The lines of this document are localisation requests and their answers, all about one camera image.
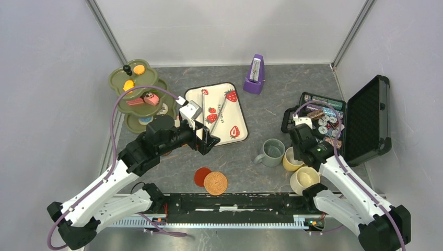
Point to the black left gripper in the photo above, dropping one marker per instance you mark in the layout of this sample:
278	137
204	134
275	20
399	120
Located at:
208	141

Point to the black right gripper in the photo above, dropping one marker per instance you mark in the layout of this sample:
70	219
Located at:
295	155

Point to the yellow ceramic mug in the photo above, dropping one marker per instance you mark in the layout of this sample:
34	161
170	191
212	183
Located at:
289	162

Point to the strawberry print serving tray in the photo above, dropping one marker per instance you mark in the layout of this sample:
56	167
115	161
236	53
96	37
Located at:
231	125

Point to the cream ceramic mug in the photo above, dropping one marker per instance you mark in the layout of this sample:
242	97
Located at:
304	178

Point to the grey ceramic mug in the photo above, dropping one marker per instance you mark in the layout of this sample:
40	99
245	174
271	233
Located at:
271	154

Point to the red round coaster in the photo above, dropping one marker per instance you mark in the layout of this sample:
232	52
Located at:
200	176

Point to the white chocolate drizzle donut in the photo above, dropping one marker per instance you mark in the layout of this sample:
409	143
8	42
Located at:
163	111

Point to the woven round coaster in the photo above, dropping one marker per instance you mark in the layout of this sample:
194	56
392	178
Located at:
215	183

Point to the blue frosted donut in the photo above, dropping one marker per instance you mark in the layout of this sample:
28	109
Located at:
145	120

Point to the pink cake slice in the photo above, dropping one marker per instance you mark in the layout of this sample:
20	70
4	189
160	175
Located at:
135	102

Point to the round orange biscuit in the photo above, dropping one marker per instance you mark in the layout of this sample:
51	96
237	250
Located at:
139	69

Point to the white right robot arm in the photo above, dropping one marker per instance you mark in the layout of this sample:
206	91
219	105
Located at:
375	221

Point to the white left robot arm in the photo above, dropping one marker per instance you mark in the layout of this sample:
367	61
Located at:
81	218

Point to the open black case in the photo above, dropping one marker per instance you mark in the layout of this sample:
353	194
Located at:
362	122

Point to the purple metronome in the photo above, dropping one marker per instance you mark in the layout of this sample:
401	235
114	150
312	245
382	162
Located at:
255	78

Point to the green tiered dessert stand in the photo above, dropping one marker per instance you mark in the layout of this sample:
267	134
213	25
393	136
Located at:
147	82

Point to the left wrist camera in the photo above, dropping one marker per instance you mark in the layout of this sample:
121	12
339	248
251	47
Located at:
188	109

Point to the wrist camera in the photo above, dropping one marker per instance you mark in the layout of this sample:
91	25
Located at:
188	109
302	120

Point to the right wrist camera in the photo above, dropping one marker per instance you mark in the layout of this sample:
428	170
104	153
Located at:
302	120

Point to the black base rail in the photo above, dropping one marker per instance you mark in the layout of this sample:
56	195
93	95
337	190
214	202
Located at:
233	208

